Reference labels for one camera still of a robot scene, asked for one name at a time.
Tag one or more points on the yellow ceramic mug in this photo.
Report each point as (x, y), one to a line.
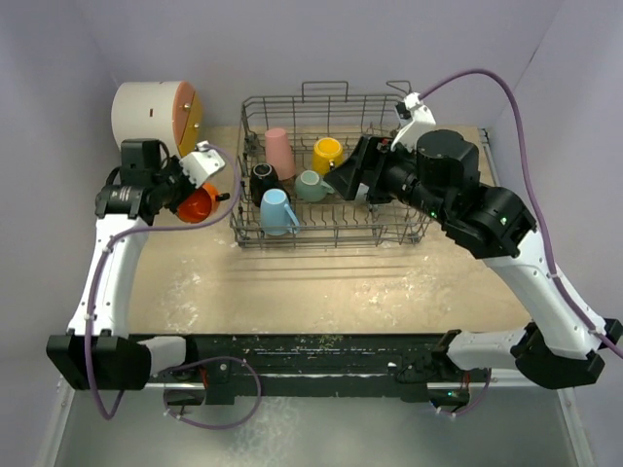
(328, 153)

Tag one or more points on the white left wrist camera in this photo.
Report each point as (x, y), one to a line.
(202, 163)

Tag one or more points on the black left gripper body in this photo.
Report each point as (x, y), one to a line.
(173, 183)

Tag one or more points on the pink plastic tumbler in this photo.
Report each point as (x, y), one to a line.
(279, 153)

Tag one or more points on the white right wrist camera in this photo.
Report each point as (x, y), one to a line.
(415, 119)

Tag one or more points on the black ceramic mug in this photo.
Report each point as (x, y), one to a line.
(263, 177)

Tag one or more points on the orange ceramic mug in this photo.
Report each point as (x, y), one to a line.
(201, 204)

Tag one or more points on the light blue ceramic mug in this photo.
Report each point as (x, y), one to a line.
(277, 217)

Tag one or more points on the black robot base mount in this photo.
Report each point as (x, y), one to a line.
(402, 366)

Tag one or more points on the white round drawer cabinet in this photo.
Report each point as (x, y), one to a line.
(169, 111)

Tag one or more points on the grey wire dish rack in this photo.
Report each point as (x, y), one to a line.
(323, 109)

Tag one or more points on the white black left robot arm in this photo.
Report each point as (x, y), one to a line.
(96, 348)

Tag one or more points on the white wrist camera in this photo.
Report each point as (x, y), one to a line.
(415, 119)
(202, 163)

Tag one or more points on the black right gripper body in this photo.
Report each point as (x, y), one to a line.
(394, 173)

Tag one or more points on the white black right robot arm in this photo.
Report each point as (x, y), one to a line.
(440, 178)

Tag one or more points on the sage green ceramic mug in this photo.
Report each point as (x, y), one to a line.
(311, 187)

